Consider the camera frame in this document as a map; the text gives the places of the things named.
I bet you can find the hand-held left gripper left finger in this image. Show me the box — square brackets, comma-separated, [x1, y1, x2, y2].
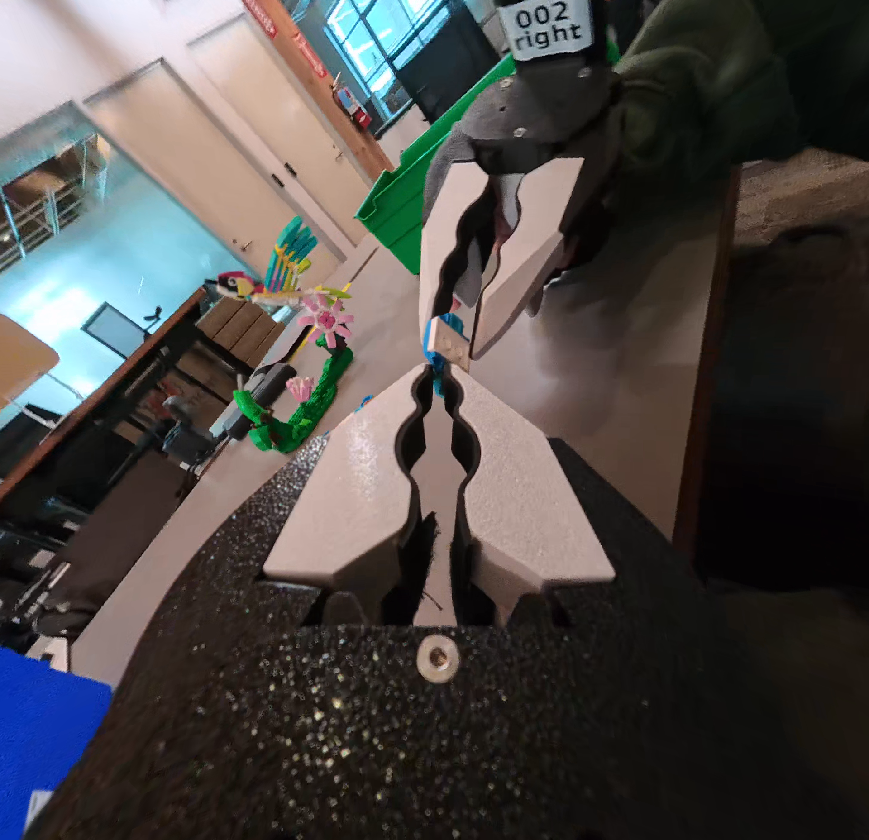
[262, 363, 426, 620]

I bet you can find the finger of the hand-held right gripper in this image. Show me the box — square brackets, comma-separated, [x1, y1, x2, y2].
[417, 161, 493, 335]
[467, 156, 586, 362]

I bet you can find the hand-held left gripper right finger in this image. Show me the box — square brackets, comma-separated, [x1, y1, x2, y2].
[451, 367, 617, 625]

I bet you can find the blue and white lego piece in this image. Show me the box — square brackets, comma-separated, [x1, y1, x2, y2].
[423, 312, 472, 397]

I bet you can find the person's right forearm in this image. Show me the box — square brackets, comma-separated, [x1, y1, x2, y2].
[584, 0, 869, 176]

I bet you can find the green lego plant with flowers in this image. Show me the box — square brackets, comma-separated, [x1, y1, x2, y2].
[232, 290, 357, 455]

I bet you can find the colourful lego bird model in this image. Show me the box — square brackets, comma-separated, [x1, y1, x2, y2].
[216, 214, 354, 308]

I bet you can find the green plastic bin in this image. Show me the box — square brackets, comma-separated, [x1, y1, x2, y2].
[353, 51, 520, 275]

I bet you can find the black and grey device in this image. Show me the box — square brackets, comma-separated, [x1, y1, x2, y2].
[209, 360, 287, 442]

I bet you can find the red fire extinguisher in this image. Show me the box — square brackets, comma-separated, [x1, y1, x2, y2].
[334, 85, 373, 131]

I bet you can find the dark wooden desk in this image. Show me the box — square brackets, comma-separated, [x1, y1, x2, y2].
[0, 286, 208, 505]

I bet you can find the small dark monitor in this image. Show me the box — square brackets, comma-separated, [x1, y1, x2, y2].
[80, 301, 149, 360]

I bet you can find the blue plastic bin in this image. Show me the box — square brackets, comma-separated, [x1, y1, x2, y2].
[0, 645, 114, 840]

